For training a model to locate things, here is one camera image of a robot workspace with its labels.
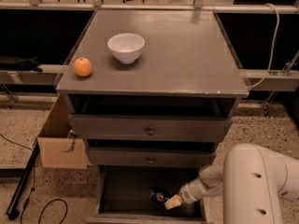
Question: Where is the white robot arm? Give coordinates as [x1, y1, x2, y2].
[164, 144, 299, 224]

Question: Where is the grey drawer cabinet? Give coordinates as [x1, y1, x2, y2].
[55, 9, 249, 224]

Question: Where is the metal railing frame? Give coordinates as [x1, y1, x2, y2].
[0, 0, 299, 16]

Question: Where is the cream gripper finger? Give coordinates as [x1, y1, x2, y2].
[164, 194, 182, 210]

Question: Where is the grey drawer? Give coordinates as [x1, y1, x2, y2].
[86, 140, 216, 169]
[67, 94, 237, 143]
[85, 166, 206, 224]

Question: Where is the orange fruit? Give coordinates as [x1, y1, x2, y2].
[74, 58, 93, 77]

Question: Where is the black bag on shelf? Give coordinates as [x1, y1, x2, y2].
[0, 56, 43, 73]

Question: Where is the grey top drawer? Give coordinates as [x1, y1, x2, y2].
[67, 94, 237, 143]

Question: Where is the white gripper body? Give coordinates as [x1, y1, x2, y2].
[179, 184, 199, 204]

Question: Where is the grey bottom drawer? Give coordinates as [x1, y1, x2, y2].
[85, 166, 206, 224]

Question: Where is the white ceramic bowl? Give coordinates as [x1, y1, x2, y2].
[107, 33, 145, 63]

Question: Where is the black floor cable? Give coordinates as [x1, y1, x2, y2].
[0, 133, 69, 224]

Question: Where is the grey middle drawer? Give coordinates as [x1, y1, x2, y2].
[86, 140, 216, 169]

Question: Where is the cardboard box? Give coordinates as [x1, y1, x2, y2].
[37, 95, 89, 169]

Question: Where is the black bar on floor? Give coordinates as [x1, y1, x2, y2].
[6, 142, 40, 220]

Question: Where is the blue pepsi can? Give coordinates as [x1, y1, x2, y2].
[149, 188, 173, 206]

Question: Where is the white cable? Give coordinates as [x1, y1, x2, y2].
[246, 3, 280, 91]

